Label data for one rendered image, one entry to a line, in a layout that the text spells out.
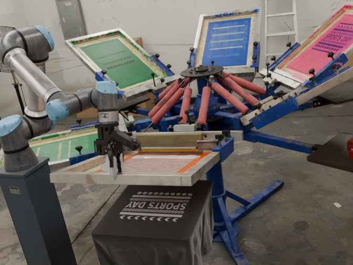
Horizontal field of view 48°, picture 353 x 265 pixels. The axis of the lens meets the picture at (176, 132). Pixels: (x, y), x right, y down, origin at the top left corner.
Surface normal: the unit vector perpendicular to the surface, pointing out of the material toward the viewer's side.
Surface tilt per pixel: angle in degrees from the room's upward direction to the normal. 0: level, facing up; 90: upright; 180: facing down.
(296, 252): 0
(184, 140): 75
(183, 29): 90
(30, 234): 90
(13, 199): 90
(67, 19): 90
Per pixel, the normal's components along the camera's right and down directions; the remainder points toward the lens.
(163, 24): -0.29, 0.39
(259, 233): -0.14, -0.92
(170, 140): -0.31, 0.13
